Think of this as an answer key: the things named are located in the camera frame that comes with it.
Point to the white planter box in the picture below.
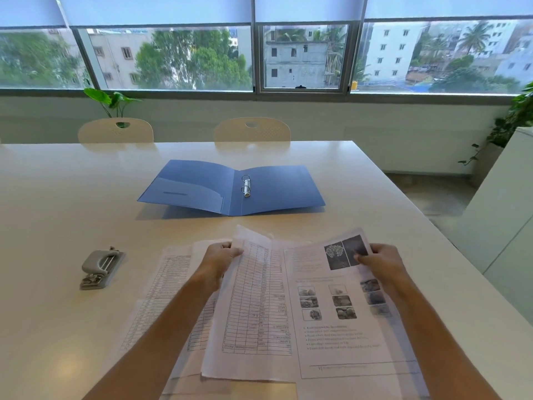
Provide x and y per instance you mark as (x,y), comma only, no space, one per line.
(487,162)

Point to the person's left thumb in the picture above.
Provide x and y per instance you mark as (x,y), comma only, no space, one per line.
(235,252)

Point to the grey window frame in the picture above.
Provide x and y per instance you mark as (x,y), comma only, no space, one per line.
(257,58)

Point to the person's left hand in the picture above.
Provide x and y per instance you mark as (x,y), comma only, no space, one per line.
(214,264)

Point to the white chair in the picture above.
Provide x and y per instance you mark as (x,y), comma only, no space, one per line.
(108,132)
(250,134)

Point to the paper sheet with printed table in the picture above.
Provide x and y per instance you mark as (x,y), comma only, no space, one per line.
(160,295)
(254,312)

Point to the person's right forearm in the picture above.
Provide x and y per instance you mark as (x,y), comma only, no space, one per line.
(433,341)

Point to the grey hole punch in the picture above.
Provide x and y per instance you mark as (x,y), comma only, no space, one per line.
(100,266)

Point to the white roller blind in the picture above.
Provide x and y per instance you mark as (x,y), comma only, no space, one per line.
(449,6)
(308,8)
(29,10)
(158,10)

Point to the paper sheet with printed pictures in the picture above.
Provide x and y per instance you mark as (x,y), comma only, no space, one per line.
(333,329)

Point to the white paper sheet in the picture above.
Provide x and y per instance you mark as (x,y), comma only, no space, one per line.
(419,387)

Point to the person's left forearm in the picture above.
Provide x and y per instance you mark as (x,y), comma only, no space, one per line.
(166,333)

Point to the person's right hand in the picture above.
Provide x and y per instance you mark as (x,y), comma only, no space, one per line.
(385,266)

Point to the person's right thumb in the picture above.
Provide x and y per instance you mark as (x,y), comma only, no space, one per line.
(363,259)

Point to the small-leaf green plant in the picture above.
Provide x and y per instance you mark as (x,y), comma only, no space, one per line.
(514,120)

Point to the white cabinet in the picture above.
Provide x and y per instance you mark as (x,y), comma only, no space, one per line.
(499,212)

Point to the large-leaf green plant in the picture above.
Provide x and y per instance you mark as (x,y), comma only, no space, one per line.
(109,99)

